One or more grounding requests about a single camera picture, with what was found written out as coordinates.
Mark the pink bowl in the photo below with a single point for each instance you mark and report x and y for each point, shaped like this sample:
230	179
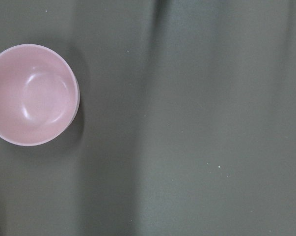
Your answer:
39	95

